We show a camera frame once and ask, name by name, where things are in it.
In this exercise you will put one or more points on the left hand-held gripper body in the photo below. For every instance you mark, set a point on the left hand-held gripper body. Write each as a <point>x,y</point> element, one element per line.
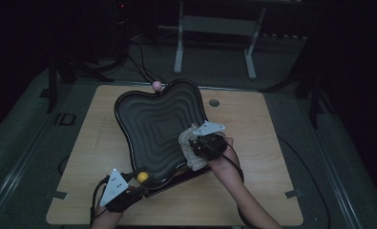
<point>114,187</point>

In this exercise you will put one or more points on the pink ball knob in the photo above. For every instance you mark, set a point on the pink ball knob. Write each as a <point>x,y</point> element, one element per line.
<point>157,85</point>

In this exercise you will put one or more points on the grey tape strip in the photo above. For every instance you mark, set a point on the grey tape strip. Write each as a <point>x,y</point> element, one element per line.
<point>59,195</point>
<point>293,193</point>

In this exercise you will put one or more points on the person's left hand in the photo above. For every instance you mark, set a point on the person's left hand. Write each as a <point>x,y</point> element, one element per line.
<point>108,218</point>

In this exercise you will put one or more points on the person's right hand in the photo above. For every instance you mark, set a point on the person's right hand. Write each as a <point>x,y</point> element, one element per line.
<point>224,167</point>

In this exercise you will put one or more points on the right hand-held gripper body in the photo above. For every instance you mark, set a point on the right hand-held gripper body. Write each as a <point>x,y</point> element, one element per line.
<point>208,146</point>

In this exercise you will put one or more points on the yellow ball knob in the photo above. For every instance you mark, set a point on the yellow ball knob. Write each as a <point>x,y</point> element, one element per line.
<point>142,177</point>

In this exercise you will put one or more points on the black wavy tray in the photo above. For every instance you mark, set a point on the black wavy tray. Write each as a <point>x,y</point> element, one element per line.
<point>157,127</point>

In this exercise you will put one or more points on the grey round table grommet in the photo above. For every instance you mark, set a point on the grey round table grommet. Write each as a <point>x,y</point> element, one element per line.
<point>214,102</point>

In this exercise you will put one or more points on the grey fluffy cloth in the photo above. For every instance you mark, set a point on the grey fluffy cloth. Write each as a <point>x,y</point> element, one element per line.
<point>186,141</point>

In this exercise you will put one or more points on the black tripod stand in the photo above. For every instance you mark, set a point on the black tripod stand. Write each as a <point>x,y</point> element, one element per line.
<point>52,86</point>
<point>315,101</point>

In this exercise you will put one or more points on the white metal stand frame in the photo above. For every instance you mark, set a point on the white metal stand frame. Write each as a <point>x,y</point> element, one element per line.
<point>219,25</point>

